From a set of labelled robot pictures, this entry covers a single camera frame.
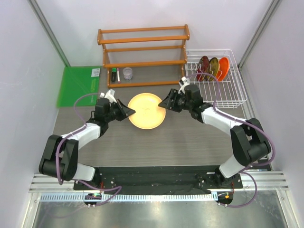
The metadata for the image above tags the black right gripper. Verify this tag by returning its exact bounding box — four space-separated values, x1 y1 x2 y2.
159 88 193 113

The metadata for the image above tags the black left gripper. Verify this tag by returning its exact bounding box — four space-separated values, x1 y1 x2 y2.
105 99 134 122

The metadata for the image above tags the cream yellow plate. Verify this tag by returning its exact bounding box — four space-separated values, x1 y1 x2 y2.
128 93 166 130

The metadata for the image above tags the dark red patterned plate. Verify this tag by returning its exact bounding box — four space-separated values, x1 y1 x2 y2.
196 56 209 82

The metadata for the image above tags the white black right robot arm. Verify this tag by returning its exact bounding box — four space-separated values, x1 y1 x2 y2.
158 84 273 188

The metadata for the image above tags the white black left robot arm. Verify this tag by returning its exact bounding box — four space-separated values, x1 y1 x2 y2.
38 98 136 190

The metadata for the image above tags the orange wooden shelf rack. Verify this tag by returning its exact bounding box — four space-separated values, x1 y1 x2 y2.
97 24 190 88

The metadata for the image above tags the clear plastic cup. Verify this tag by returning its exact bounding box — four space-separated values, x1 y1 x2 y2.
123 67 133 80

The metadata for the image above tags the black green marker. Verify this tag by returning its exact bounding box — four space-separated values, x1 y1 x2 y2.
111 68 117 82

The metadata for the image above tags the pink white marker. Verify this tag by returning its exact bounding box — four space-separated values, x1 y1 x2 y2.
116 68 121 83

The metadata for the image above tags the green plastic mat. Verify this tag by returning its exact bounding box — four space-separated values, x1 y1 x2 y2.
57 66 101 108

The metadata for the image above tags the olive yellow patterned plate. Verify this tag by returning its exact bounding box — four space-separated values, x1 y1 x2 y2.
207 57 219 77

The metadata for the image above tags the orange plastic plate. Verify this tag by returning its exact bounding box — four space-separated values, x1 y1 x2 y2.
216 57 229 81

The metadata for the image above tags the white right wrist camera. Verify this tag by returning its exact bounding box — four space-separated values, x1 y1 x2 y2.
178 76 190 94

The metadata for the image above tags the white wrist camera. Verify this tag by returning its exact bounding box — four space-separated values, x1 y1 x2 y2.
178 76 190 94
99 89 117 103

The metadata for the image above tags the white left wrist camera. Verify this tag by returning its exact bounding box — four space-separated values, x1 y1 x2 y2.
99 89 117 103

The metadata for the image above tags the white wire dish rack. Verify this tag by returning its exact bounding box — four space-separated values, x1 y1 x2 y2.
185 49 247 108

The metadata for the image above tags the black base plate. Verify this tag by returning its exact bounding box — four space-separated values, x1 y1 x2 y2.
73 165 243 196

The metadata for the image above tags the aluminium front rail frame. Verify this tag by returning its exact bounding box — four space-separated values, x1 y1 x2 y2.
29 171 289 207

